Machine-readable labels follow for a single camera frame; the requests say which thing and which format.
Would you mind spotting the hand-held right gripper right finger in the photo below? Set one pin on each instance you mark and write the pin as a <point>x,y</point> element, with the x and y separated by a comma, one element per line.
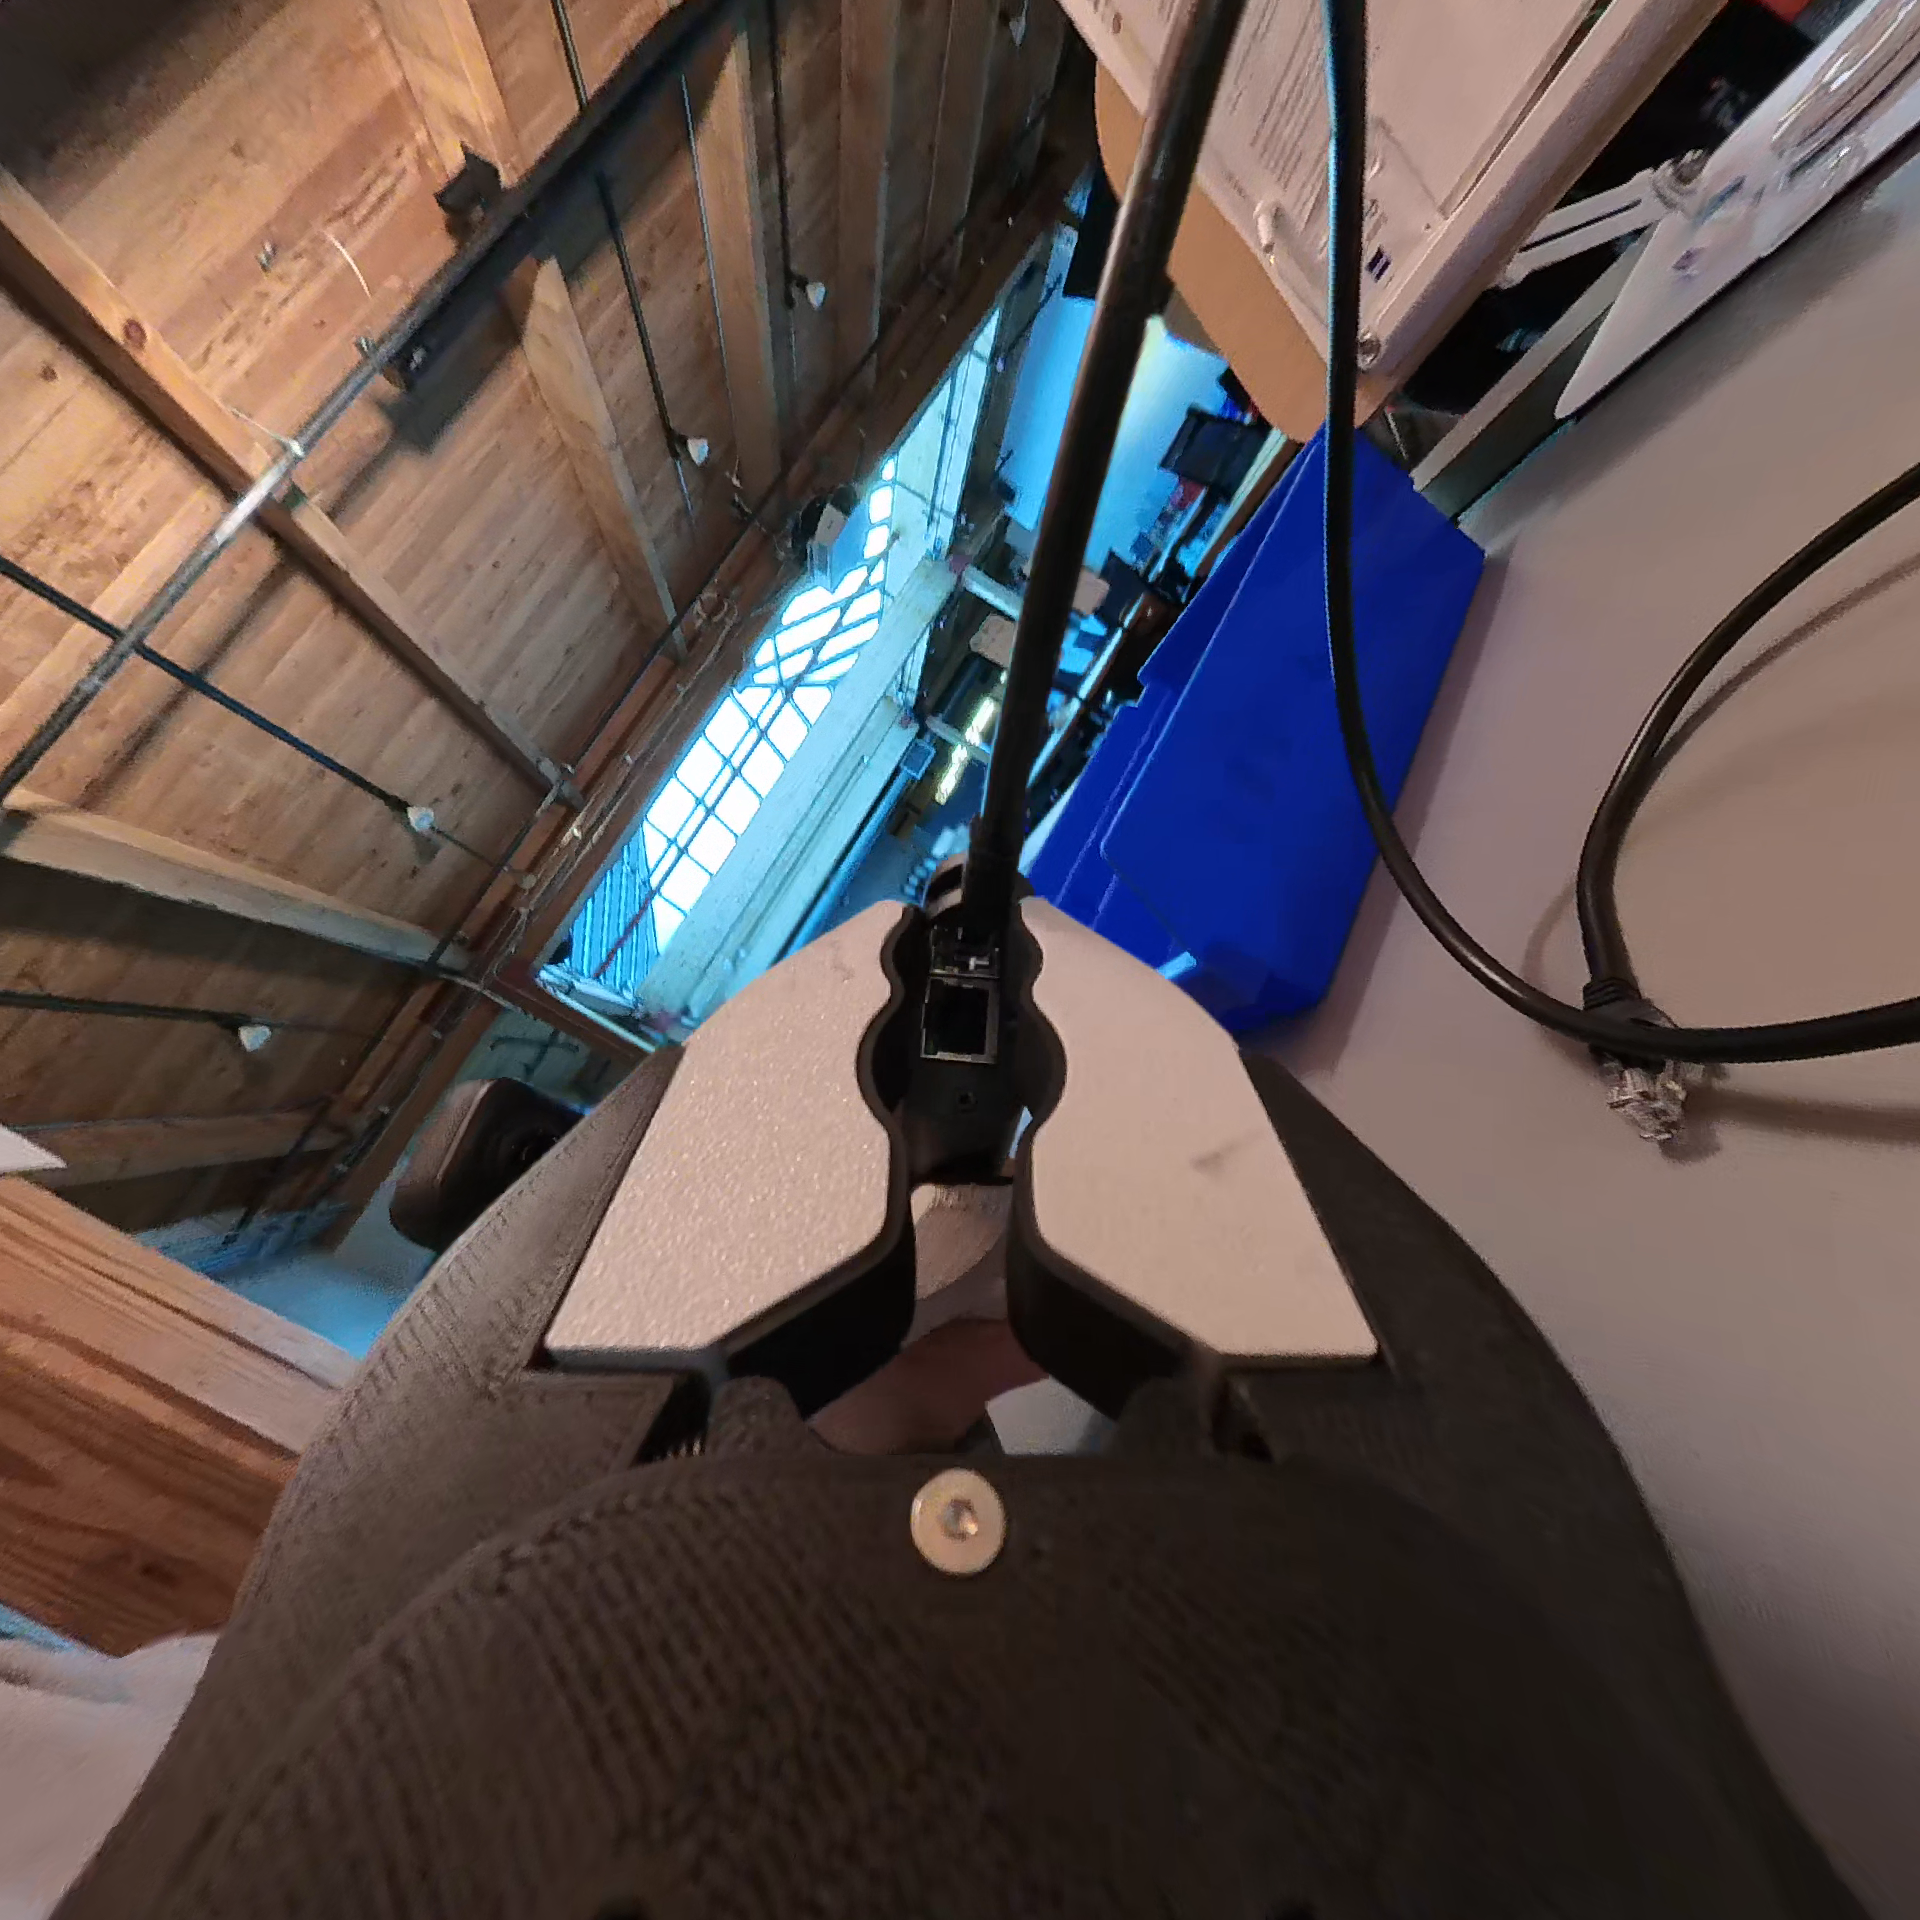
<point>1186,1185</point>

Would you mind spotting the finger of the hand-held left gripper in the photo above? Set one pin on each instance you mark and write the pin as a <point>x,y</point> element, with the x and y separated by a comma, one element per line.
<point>961,1245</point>

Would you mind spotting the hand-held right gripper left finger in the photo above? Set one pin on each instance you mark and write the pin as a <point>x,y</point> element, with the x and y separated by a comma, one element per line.
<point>737,1185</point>

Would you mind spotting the black network switch box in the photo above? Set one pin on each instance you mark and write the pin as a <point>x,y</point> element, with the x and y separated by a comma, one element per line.
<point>939,1103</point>

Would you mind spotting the grey desk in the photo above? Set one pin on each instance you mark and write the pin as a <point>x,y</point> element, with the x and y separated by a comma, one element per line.
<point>1726,1350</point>

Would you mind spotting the wooden pillar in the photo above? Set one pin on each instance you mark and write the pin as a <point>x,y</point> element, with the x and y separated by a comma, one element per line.
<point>135,1395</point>

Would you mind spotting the large grid window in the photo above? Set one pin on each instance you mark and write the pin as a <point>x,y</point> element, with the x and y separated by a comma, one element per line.
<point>751,719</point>

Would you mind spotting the blue plastic bin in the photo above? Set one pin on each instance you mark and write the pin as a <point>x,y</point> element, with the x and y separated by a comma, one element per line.
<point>1276,719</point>

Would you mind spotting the printed instruction sheet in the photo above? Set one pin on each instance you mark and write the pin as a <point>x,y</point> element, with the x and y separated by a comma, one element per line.
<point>1427,120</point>

